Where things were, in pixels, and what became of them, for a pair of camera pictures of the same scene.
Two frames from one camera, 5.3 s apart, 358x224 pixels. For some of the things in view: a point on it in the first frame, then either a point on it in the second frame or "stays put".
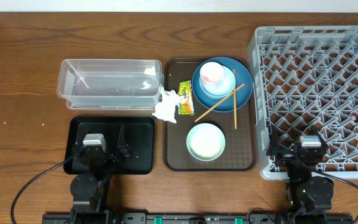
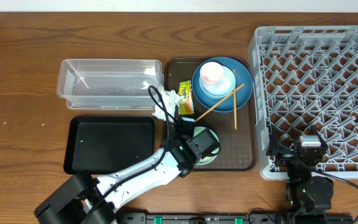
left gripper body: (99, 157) to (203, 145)
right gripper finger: (274, 141) stays put
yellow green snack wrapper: (185, 98) stays put
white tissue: (165, 109) stays put
